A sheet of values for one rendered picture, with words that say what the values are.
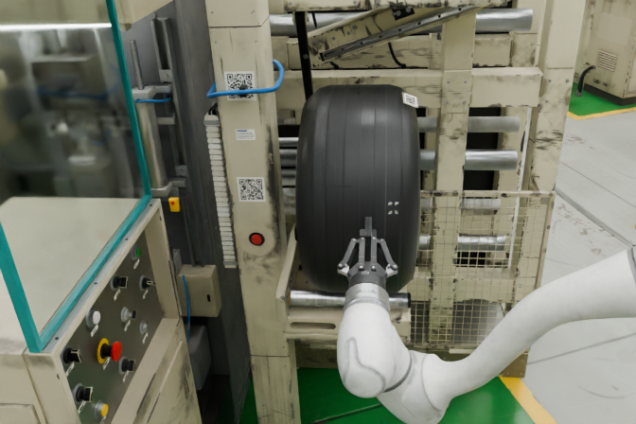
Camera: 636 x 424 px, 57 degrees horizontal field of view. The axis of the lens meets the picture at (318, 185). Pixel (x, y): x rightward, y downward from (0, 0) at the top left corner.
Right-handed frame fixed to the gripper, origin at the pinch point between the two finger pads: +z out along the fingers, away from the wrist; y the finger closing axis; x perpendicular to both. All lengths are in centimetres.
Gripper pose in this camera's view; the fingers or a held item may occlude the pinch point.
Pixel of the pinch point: (368, 231)
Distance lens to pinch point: 134.5
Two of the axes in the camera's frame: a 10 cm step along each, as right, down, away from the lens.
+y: -10.0, 0.0, 1.0
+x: 0.5, 8.2, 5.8
